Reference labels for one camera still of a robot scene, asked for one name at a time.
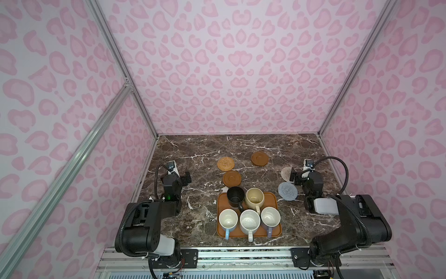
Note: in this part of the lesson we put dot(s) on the beige woven coaster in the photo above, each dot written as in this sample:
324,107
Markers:
286,174

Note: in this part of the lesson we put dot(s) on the left diagonal aluminium strut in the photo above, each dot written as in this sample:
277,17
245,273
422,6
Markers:
33,224

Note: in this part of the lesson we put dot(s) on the right corner aluminium post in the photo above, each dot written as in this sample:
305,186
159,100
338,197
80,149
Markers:
380,24

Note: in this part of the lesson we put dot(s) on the aluminium front rail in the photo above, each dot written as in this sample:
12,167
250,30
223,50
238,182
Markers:
275,262

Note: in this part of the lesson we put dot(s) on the grey round coaster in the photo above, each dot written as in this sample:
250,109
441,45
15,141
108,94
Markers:
288,191

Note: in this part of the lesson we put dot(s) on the white mug blue handle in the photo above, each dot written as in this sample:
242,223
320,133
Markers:
228,220

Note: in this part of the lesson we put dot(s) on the white mug purple handle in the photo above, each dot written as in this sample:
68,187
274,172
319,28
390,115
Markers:
270,219

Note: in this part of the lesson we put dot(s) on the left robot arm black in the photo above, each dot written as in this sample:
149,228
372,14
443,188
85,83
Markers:
139,233

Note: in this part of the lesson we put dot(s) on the brown coaster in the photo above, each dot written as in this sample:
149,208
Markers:
232,179
259,158

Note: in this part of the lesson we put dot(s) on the corner aluminium post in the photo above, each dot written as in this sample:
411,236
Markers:
103,26
380,24

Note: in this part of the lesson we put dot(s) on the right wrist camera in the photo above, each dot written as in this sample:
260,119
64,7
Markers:
308,165

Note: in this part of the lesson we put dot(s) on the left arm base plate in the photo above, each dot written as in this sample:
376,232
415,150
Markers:
185,259

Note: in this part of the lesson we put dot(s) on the cream yellow mug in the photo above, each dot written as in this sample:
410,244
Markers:
254,199

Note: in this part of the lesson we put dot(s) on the black mug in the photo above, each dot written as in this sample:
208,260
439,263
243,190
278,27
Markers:
236,196

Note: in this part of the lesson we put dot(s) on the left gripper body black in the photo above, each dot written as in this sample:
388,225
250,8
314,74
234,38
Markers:
184,178

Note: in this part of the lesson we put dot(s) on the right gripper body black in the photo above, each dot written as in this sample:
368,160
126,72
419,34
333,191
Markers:
297,178

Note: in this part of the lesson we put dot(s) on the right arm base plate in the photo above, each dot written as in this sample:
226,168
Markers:
301,259

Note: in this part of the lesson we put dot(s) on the left corner aluminium post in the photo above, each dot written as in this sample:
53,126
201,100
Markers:
103,26

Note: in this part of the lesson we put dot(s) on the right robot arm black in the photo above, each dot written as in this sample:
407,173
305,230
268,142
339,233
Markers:
361,222

